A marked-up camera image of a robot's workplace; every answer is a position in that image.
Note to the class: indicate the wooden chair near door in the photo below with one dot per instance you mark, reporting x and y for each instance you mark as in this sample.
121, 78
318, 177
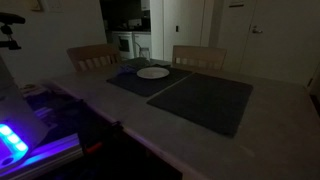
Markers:
201, 57

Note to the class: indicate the white kitchen appliance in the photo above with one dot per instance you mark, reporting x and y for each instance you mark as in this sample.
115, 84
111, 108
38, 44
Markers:
129, 43

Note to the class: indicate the white round plate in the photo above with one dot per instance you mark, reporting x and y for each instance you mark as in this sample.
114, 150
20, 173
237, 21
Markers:
153, 73

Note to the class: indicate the wooden chair near towel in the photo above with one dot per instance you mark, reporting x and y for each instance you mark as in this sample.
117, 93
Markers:
93, 56

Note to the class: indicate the dark placemat under plate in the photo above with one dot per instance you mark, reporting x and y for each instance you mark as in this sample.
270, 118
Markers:
148, 87

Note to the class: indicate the clear glass jar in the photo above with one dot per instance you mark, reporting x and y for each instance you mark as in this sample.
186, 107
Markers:
145, 52

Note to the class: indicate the door with metal handle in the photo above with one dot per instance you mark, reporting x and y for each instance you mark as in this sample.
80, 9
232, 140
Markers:
284, 41

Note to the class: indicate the dark empty placemat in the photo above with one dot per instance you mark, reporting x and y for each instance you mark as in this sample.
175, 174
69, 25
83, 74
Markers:
214, 103

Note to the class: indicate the blue towel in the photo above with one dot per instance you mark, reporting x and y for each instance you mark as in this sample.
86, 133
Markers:
126, 69

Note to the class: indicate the blue lit control box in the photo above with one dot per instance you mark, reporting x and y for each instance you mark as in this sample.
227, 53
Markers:
12, 147

